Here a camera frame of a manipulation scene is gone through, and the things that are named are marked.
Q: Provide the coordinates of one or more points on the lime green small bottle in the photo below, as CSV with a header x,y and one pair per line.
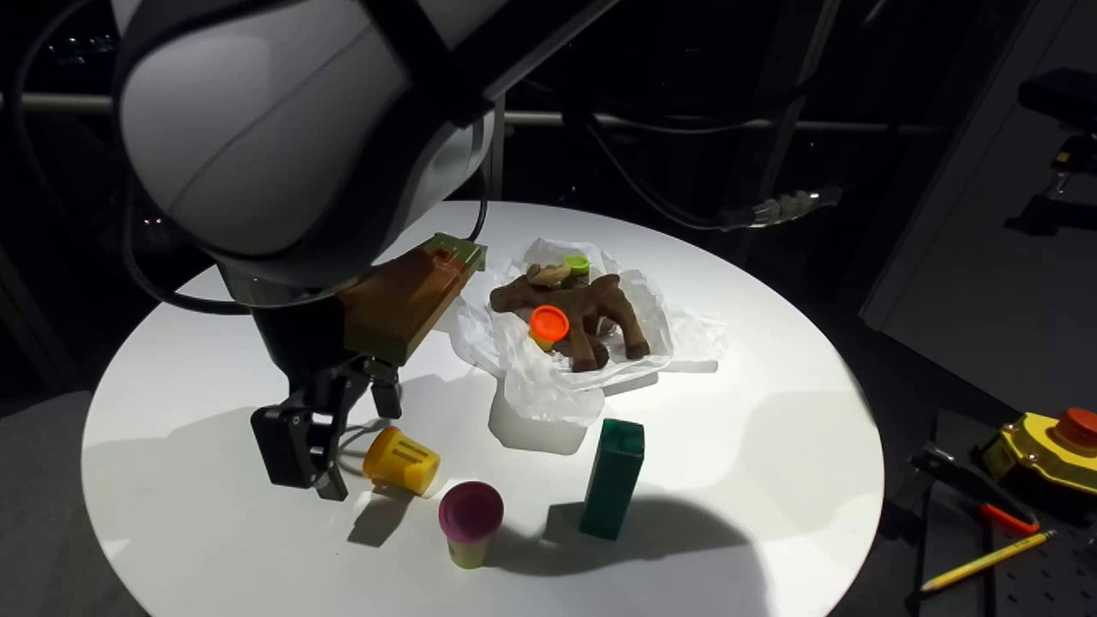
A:
x,y
574,265

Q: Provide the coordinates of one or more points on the small red toy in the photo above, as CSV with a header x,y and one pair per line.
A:
x,y
550,328

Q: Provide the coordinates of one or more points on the metal window railing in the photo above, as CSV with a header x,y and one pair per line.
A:
x,y
707,120

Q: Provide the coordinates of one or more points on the metal window post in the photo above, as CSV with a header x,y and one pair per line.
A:
x,y
495,150

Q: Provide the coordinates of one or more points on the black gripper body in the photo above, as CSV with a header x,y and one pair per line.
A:
x,y
321,356

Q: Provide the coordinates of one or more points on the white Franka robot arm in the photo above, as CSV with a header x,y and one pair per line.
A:
x,y
277,125

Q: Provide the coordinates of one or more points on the green cardboard box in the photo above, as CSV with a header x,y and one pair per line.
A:
x,y
611,480

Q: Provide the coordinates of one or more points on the black equipment stand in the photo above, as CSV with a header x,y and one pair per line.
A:
x,y
1064,103

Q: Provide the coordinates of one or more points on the black and red hand tool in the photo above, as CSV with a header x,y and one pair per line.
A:
x,y
971,484

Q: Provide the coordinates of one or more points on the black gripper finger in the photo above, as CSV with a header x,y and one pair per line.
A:
x,y
287,448
386,392

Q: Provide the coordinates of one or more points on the yellow emergency stop box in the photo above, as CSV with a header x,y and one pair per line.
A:
x,y
1047,452

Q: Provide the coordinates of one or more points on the white plastic bag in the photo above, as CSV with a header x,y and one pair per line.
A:
x,y
538,398

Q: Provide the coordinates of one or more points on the yellow pencil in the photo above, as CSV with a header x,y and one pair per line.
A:
x,y
983,565

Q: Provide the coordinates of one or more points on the play dough tub pink lid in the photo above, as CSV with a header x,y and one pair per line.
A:
x,y
470,516

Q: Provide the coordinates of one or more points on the yellow play dough tub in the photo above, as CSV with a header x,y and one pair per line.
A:
x,y
402,462

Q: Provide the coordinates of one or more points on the yellow-green wrist camera box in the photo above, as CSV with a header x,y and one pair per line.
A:
x,y
405,304

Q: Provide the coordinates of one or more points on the brown plush moose toy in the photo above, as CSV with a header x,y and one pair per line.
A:
x,y
606,313

